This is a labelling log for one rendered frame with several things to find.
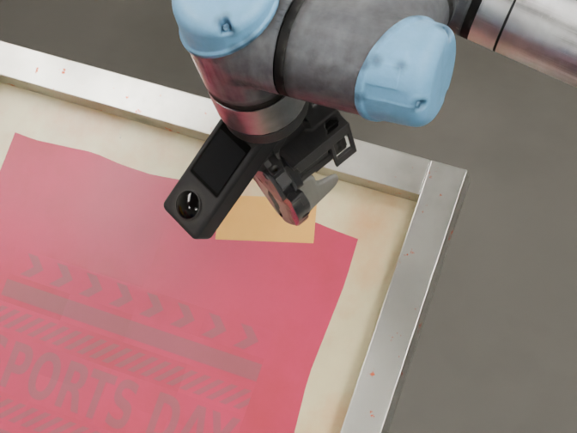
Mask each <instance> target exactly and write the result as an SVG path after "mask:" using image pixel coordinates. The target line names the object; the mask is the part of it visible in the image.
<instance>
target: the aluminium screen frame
mask: <svg viewBox="0 0 577 433"><path fill-rule="evenodd" d="M0 82H2V83H6V84H8V85H12V86H15V87H18V88H23V89H26V90H29V91H33V92H35V93H39V94H42V95H47V96H51V97H53V98H57V99H60V100H63V101H68V102H71V103H75V104H77V105H81V106H84V107H89V108H92V109H95V110H98V111H102V112H104V113H110V114H113V115H116V116H119V117H122V118H126V119H131V120H134V121H137V122H140V123H144V124H146V125H152V126H154V127H158V128H161V129H164V130H167V131H172V132H176V133H178V134H182V135H185V136H188V137H194V138H196V139H200V140H203V141H206V139H207V138H208V136H209V135H210V133H211V132H212V131H213V130H214V128H215V127H216V125H217V123H218V122H219V120H220V119H221V117H220V116H219V115H218V112H217V111H216V108H215V106H214V104H213V102H212V100H211V99H209V98H205V97H202V96H199V95H194V94H190V93H187V92H184V91H181V90H177V89H174V88H169V87H166V86H162V85H159V84H156V83H152V82H147V81H144V80H141V79H137V78H134V77H131V76H126V75H122V74H119V73H116V72H112V71H109V70H103V69H101V68H97V67H94V66H91V65H87V64H82V63H79V62H76V61H72V60H69V59H66V58H60V57H57V56H54V55H51V54H47V53H44V52H39V51H35V50H32V49H29V48H26V47H23V46H17V45H14V44H10V43H8V42H4V41H1V40H0ZM354 141H355V146H356V150H357V151H356V152H355V153H354V154H353V155H352V156H351V157H349V158H348V159H347V160H346V161H344V162H343V163H342V164H340V165H339V166H338V167H336V166H335V163H334V161H333V159H332V160H331V161H330V162H328V163H327V164H326V165H325V166H323V167H322V168H321V169H320V170H319V171H318V172H317V173H316V172H314V173H316V174H322V175H325V176H329V175H331V174H336V175H337V177H338V179H339V180H343V181H346V182H349V183H352V184H355V185H358V186H364V187H366V188H370V189H373V190H376V191H379V192H384V193H388V194H391V195H394V196H397V197H400V198H406V199H408V200H411V201H415V202H417V204H416V208H415V211H414V214H413V217H412V219H411V222H410V226H409V229H408V232H407V235H406V237H405V240H404V244H403V247H402V250H401V253H400V255H399V258H398V262H397V264H396V267H395V270H394V273H393V275H392V280H391V282H390V285H389V288H388V291H387V293H386V298H385V300H384V303H383V306H382V309H381V311H380V316H379V318H378V321H377V324H376V327H375V329H374V334H373V337H372V339H371V342H370V345H369V347H368V350H367V355H366V357H365V360H364V363H363V365H362V368H361V373H360V375H359V378H358V381H357V383H356V386H355V391H354V393H353V396H352V399H351V401H350V404H349V409H348V411H347V414H346V417H345V419H344V422H343V426H342V429H341V431H340V433H387V431H388V429H389V426H390V423H391V421H392V416H393V413H394V411H395V408H396V405H397V403H398V398H399V395H400V393H401V390H402V386H403V384H404V379H405V376H406V374H407V371H408V368H409V366H410V361H411V358H412V356H413V353H414V350H415V348H416V343H417V340H418V338H419V335H420V332H421V329H422V324H423V322H424V319H425V316H426V313H427V311H428V306H429V304H430V301H431V298H432V295H433V293H434V288H435V285H436V283H437V280H438V277H439V275H440V269H441V267H442V264H443V261H444V258H445V256H446V251H447V249H448V246H449V243H450V240H451V238H452V233H453V231H454V228H455V225H456V222H457V220H458V217H459V212H460V209H461V206H462V203H463V201H464V198H465V194H466V191H467V188H468V185H469V183H470V179H469V175H468V172H467V170H466V169H462V168H457V167H454V166H451V165H447V164H444V163H441V162H436V161H430V160H429V159H426V158H422V157H419V156H413V155H411V154H407V153H404V152H401V151H397V150H394V149H388V148H386V147H382V146H379V145H376V144H372V143H367V142H364V141H361V140H357V139H354Z"/></svg>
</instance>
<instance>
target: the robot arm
mask: <svg viewBox="0 0 577 433"><path fill-rule="evenodd" d="M172 8H173V14H174V17H175V19H176V22H177V24H178V26H179V37H180V39H181V42H182V44H183V46H184V47H185V49H186V50H187V51H188V52H189V53H190V54H191V58H192V60H193V62H194V64H195V65H196V67H197V70H198V73H199V75H200V76H201V78H202V80H203V83H204V85H205V87H206V88H207V91H208V93H209V95H210V98H211V100H212V102H213V104H214V106H215V108H216V111H217V112H218V115H219V116H220V117H221V119H220V120H219V122H218V123H217V125H216V127H215V128H214V130H213V131H212V132H211V133H210V135H209V136H208V138H207V139H206V141H205V142H204V144H203V146H202V147H201V149H200V150H199V151H198V153H197V154H196V156H195V157H194V159H193V160H192V161H191V163H190V165H189V166H188V168H187V169H186V171H185V172H184V173H183V175H182V176H181V178H180V179H179V181H178V183H177V184H176V185H175V187H174V188H173V190H172V191H171V192H170V194H169V195H168V197H167V199H166V200H165V202H164V205H163V206H164V209H165V210H166V211H167V212H168V213H169V214H170V215H171V217H172V218H173V219H174V220H175V221H176V222H177V223H178V224H179V225H180V226H181V227H182V228H183V229H184V230H185V231H186V232H187V233H188V234H189V235H190V236H191V238H193V239H209V238H211V237H212V235H213V234H214V233H215V232H216V230H217V229H218V227H219V226H220V225H221V223H222V221H223V220H224V218H225V217H226V216H227V214H228V213H229V212H230V211H231V209H232V208H233V206H234V204H235V203H236V202H237V200H238V199H239V197H240V195H241V194H242V193H243V191H245V189H246V187H247V186H248V185H249V183H250V182H251V180H252V179H254V180H255V181H256V182H257V184H258V186H259V188H260V189H261V191H262V192H263V194H264V195H265V197H266V198H267V199H268V200H269V202H270V204H271V205H272V206H273V208H274V209H275V211H276V212H277V214H278V215H279V216H280V217H282V219H283V220H284V221H285V222H286V223H289V224H291V225H295V226H299V225H301V224H302V223H303V222H305V221H306V220H307V219H308V217H309V213H310V211H311V209H312V208H313V207H314V206H315V205H316V204H317V203H318V202H319V201H320V200H321V199H322V198H324V197H325V196H326V195H327V194H328V193H329V192H330V191H331V190H332V189H333V188H334V186H335V185H336V184H337V182H338V177H337V175H336V174H331V175H329V176H327V177H324V178H323V179H321V180H315V178H314V177H313V175H312V174H313V173H314V172H316V173H317V172H318V171H319V170H320V169H321V168H322V167H323V166H325V165H326V164H327V163H328V162H330V161H331V160H332V159H333V161H334V163H335V166H336V167H338V166H339V165H340V164H342V163H343V162H344V161H346V160H347V159H348V158H349V157H351V156H352V155H353V154H354V153H355V152H356V151H357V150H356V146H355V141H354V138H353V135H352V131H351V129H350V125H349V122H348V121H347V120H346V119H345V118H344V117H343V116H342V115H341V114H340V112H339V111H338V110H341V111H344V112H347V113H353V114H357V115H361V116H362V117H363V118H364V119H367V120H370V121H374V122H380V121H386V122H391V123H395V124H400V125H407V126H411V127H421V126H424V125H426V124H428V123H429V122H431V121H432V120H433V119H434V118H435V116H436V115H437V113H438V112H439V111H440V108H441V106H442V104H443V102H444V98H445V94H446V91H447V90H448V88H449V85H450V81H451V78H452V72H453V67H454V62H455V55H456V40H455V36H454V35H455V34H456V35H458V36H461V37H463V38H465V39H467V40H470V41H472V42H474V43H477V44H478V45H480V46H484V47H486V48H488V49H490V50H492V51H494V52H497V53H500V54H501V55H503V56H506V57H508V58H511V59H513V60H515V61H517V62H519V63H522V64H524V65H527V66H529V67H531V68H533V69H535V70H538V71H540V72H543V73H544V74H546V75H548V76H552V77H554V78H556V79H558V80H560V81H562V82H565V83H567V84H569V85H572V86H574V87H576V88H577V0H172ZM346 135H347V136H348V140H349V145H350V146H349V147H348V148H347V146H346V145H347V143H346V140H345V136H346ZM345 148H347V149H345ZM341 151H343V152H342V153H340V152H341ZM339 153H340V154H339ZM338 154H339V155H338ZM337 155H338V156H337Z"/></svg>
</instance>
